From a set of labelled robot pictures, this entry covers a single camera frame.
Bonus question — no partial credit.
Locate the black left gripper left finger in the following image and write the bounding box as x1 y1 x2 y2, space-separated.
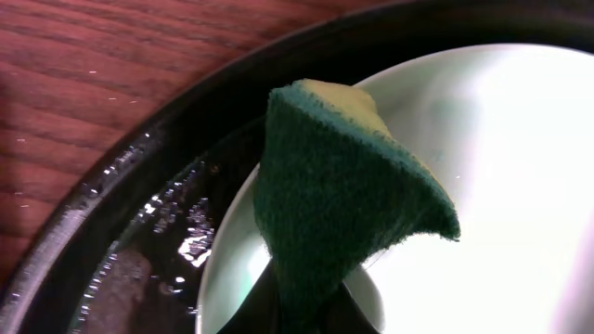
217 262 281 334

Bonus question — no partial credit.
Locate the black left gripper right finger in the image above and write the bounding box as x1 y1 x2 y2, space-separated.
322 284 379 334

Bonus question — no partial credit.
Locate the green scrubbing sponge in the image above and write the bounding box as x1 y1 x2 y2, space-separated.
253 79 460 330

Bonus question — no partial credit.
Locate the pale green plate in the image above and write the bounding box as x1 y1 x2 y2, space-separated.
195 44 593 333

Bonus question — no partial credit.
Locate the round black serving tray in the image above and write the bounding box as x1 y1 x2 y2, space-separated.
1 1 593 333

